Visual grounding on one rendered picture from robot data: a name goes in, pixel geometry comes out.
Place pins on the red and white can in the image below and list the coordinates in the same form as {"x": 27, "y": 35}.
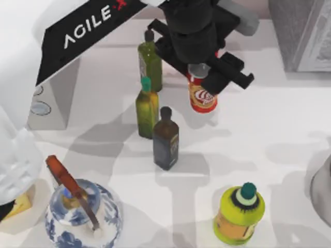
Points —
{"x": 203, "y": 99}

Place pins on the green bottle with black cap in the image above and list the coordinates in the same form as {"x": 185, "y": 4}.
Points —
{"x": 149, "y": 60}

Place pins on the pale grey rounded box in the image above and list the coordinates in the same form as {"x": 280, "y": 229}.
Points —
{"x": 247, "y": 23}

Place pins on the grey cabinet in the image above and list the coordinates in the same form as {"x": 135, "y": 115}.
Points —
{"x": 292, "y": 33}

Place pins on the dark brown square bottle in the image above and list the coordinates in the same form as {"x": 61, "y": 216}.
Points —
{"x": 165, "y": 144}

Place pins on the yellow-green bottle with green cap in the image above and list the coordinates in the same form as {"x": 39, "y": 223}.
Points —
{"x": 239, "y": 218}

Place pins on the round microwave knob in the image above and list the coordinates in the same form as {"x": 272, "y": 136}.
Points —
{"x": 40, "y": 108}
{"x": 38, "y": 91}

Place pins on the grey metal pot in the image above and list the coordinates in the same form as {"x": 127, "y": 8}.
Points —
{"x": 322, "y": 191}

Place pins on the blue and white teapot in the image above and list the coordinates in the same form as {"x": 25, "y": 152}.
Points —
{"x": 77, "y": 214}

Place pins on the yellow block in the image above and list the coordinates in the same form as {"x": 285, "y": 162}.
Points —
{"x": 22, "y": 205}

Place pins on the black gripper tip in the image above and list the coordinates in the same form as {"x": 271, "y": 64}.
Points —
{"x": 5, "y": 212}

